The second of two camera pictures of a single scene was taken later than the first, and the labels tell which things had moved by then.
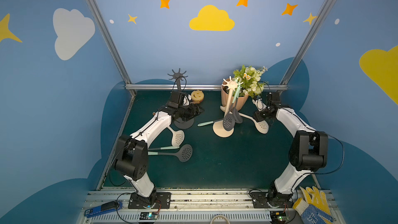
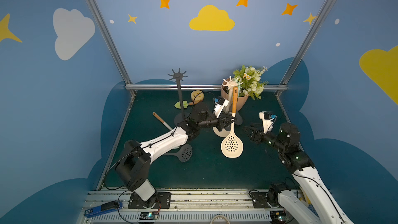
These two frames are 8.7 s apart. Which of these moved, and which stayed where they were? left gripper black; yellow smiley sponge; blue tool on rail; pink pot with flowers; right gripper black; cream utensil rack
Moved: left gripper black; right gripper black
Stayed: pink pot with flowers; cream utensil rack; yellow smiley sponge; blue tool on rail
